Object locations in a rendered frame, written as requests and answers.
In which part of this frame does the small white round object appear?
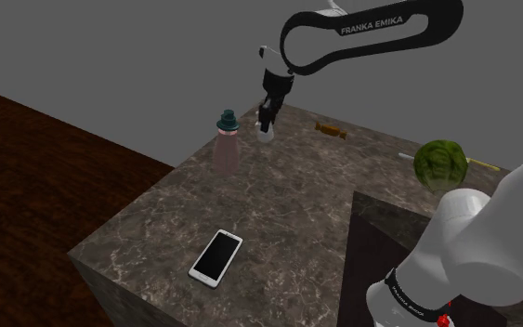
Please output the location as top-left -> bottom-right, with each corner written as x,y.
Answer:
256,123 -> 275,144

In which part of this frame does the pink bottle with green cap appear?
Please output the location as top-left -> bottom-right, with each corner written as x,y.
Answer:
212,109 -> 242,177

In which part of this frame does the green cabbage head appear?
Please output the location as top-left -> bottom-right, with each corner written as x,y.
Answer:
412,138 -> 470,194

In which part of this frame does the yellow pen with white tip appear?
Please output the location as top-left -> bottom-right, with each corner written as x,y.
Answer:
398,151 -> 502,173

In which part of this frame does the white smartphone with black screen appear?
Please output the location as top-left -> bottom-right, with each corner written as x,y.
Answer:
187,228 -> 244,290

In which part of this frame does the brown wrapped candy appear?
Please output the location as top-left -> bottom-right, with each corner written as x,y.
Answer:
313,121 -> 348,141

